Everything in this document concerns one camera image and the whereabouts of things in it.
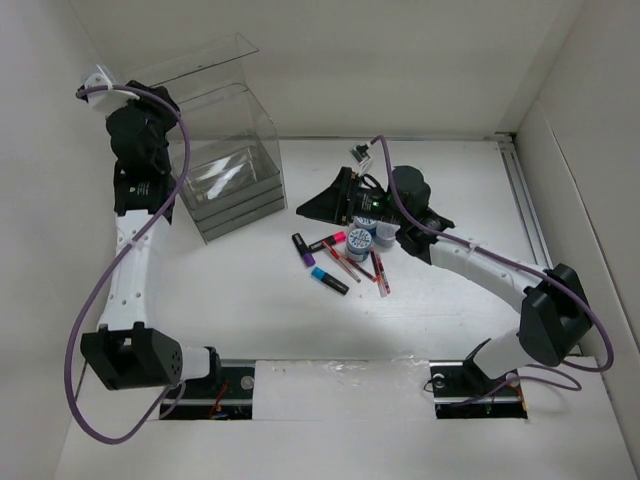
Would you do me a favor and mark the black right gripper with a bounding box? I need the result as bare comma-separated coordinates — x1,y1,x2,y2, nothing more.
296,168,407,228

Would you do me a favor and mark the clear plastic organizer box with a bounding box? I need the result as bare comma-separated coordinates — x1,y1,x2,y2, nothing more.
126,33,287,242

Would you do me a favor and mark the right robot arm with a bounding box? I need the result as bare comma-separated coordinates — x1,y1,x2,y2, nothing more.
296,166,593,396

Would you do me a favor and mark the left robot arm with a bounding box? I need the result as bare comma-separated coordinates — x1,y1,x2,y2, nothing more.
80,80,223,397

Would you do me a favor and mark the blue jar back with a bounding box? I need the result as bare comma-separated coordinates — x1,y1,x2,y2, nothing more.
353,216,378,236

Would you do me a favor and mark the blue jar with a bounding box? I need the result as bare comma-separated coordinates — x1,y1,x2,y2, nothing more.
346,228,373,262
353,216,378,236

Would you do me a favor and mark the pink cap highlighter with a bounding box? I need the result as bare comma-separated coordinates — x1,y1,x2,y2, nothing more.
308,231,346,253

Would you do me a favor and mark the blue jar front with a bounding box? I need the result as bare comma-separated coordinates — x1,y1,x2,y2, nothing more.
346,228,373,262

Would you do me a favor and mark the purple cap highlighter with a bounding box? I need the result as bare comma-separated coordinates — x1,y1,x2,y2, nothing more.
291,233,316,268

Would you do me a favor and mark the dark red gel pen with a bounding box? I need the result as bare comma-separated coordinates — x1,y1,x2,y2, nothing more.
345,257,376,283

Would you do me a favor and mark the blue cap highlighter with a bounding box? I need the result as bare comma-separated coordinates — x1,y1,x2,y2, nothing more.
311,267,349,296

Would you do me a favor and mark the red pen with clip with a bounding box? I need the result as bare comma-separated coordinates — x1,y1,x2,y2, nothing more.
370,248,387,298

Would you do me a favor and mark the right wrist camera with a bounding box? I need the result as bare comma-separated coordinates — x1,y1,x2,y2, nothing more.
349,142,372,174

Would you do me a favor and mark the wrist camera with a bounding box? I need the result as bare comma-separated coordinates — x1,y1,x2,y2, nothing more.
78,65,123,116
349,142,372,174

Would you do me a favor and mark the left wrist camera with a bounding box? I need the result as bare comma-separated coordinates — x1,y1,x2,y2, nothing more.
78,65,123,116

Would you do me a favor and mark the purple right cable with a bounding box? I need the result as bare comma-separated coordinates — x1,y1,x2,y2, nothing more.
369,134,615,407

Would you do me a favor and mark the purple cable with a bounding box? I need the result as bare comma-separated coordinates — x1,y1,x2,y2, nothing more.
369,134,615,407
63,84,192,445

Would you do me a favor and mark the aluminium rail right side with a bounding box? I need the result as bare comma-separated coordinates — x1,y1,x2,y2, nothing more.
495,133,552,268

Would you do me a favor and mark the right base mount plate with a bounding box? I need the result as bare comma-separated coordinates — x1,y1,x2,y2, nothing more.
423,360,528,420

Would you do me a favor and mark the base mount plate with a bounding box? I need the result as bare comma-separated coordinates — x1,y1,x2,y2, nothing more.
159,360,256,421
423,360,528,420

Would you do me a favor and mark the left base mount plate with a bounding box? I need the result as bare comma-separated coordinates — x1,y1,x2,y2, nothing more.
159,360,256,421

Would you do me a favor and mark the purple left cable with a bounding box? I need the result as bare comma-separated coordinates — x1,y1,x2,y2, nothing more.
63,84,192,445

